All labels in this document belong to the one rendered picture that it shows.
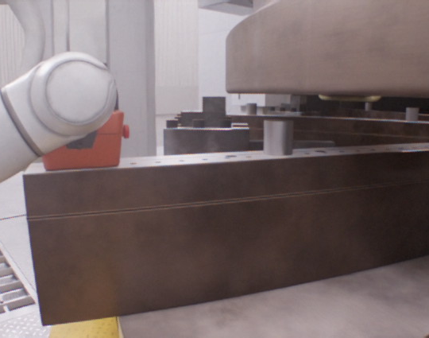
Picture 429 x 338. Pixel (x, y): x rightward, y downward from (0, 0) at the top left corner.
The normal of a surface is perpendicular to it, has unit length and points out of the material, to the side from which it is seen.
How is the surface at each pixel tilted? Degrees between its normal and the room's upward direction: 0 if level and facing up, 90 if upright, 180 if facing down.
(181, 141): 90
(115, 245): 90
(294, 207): 90
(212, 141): 90
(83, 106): 101
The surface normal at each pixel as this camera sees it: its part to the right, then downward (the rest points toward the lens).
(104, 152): 0.33, 0.29
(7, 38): 0.66, 0.15
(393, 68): -0.89, 0.09
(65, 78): 0.26, -0.04
